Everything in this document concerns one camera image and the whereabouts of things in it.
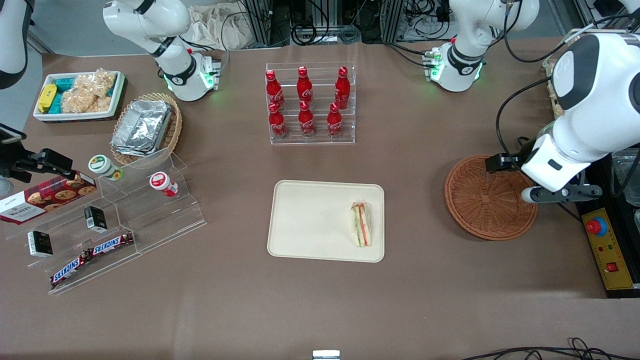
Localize Walkers red tartan cookie box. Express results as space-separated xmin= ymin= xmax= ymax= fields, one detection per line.
xmin=0 ymin=172 xmax=97 ymax=226

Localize clear bag of puffed crackers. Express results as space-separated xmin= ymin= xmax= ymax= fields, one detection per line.
xmin=82 ymin=68 xmax=118 ymax=98
xmin=61 ymin=87 xmax=113 ymax=115

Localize Snickers chocolate bar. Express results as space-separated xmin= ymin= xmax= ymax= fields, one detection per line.
xmin=50 ymin=252 xmax=92 ymax=289
xmin=90 ymin=232 xmax=135 ymax=256

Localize silver foil food container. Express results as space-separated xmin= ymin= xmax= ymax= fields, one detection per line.
xmin=111 ymin=99 xmax=173 ymax=157

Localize light wicker basket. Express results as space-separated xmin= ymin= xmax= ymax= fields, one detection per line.
xmin=110 ymin=92 xmax=183 ymax=166

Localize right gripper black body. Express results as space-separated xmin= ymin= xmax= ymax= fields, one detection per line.
xmin=0 ymin=145 xmax=47 ymax=184

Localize cream plastic serving tray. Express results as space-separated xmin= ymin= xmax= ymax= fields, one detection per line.
xmin=266 ymin=180 xmax=386 ymax=263

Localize aluminium frame post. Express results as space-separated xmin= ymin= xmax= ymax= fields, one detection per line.
xmin=572 ymin=0 xmax=640 ymax=31
xmin=382 ymin=0 xmax=407 ymax=43
xmin=243 ymin=0 xmax=273 ymax=48

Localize yellow snack packet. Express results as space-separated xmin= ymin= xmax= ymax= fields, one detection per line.
xmin=37 ymin=84 xmax=57 ymax=113

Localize clear plastic container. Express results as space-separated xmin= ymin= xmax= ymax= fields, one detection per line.
xmin=612 ymin=150 xmax=640 ymax=207

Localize white wire basket rack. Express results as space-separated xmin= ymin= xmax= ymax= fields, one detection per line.
xmin=542 ymin=27 xmax=631 ymax=121

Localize small black carton box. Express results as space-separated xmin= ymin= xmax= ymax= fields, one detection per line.
xmin=84 ymin=206 xmax=107 ymax=232
xmin=27 ymin=230 xmax=53 ymax=258

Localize black floor cable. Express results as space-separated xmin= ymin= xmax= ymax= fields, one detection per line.
xmin=460 ymin=337 xmax=640 ymax=360

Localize brown round wicker basket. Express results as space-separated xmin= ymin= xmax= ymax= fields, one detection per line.
xmin=445 ymin=155 xmax=539 ymax=242

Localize triangle sandwich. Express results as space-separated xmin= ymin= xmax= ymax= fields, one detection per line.
xmin=350 ymin=200 xmax=373 ymax=248

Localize red lid white jar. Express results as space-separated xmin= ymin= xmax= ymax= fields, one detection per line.
xmin=149 ymin=171 xmax=179 ymax=197

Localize black machine with yellow panel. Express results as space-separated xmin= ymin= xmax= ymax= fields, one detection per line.
xmin=575 ymin=147 xmax=640 ymax=299

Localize green lid white jar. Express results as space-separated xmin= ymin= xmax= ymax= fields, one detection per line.
xmin=88 ymin=155 xmax=123 ymax=181

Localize clear acrylic tiered shelf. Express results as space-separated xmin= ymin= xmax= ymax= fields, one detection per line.
xmin=5 ymin=147 xmax=207 ymax=296

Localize white cloth bag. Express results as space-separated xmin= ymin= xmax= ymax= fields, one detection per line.
xmin=187 ymin=4 xmax=256 ymax=51

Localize clear acrylic bottle rack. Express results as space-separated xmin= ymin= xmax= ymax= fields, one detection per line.
xmin=265 ymin=61 xmax=357 ymax=146

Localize red Coca-Cola bottle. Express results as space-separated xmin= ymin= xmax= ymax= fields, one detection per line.
xmin=327 ymin=102 xmax=344 ymax=138
xmin=298 ymin=100 xmax=316 ymax=138
xmin=268 ymin=102 xmax=288 ymax=140
xmin=297 ymin=66 xmax=314 ymax=106
xmin=334 ymin=66 xmax=351 ymax=108
xmin=265 ymin=70 xmax=285 ymax=110

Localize white rectangular snack bin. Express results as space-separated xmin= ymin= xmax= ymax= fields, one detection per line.
xmin=32 ymin=70 xmax=127 ymax=123

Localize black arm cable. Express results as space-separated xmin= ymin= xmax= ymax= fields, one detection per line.
xmin=495 ymin=75 xmax=571 ymax=157

